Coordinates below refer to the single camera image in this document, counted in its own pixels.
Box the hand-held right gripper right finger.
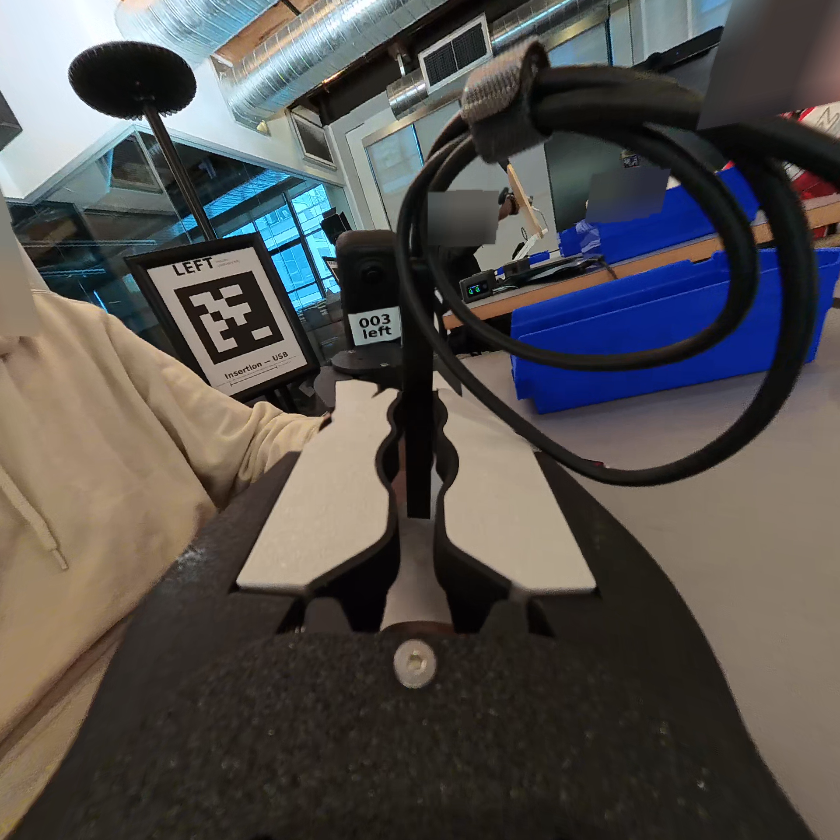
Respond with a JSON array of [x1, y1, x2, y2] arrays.
[[433, 388, 598, 634]]

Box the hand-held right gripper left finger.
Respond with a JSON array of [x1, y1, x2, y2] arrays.
[[235, 381, 404, 632]]

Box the grey velcro cable strap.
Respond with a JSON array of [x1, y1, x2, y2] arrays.
[[461, 41, 553, 164]]

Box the blue plastic bin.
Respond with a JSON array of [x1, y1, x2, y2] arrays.
[[511, 248, 840, 416], [558, 167, 763, 258]]

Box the white board stand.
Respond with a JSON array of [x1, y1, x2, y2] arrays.
[[512, 206, 559, 262]]

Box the person's beige hoodie torso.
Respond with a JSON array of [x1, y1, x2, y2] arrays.
[[0, 289, 221, 762]]

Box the white vent grille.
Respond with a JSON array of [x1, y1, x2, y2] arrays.
[[417, 13, 494, 94]]

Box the wooden edged table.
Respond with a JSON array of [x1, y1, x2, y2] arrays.
[[443, 196, 840, 330]]

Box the red white printed object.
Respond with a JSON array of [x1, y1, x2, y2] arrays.
[[777, 101, 840, 198]]

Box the grey monitor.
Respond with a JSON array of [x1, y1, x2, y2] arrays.
[[697, 0, 840, 132]]

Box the small wall vent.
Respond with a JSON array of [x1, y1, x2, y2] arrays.
[[289, 108, 339, 168]]

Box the short silver duct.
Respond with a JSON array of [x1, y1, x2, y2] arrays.
[[387, 66, 473, 119]]

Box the silver ventilation duct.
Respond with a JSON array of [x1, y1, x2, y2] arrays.
[[115, 0, 280, 67], [226, 0, 595, 129]]

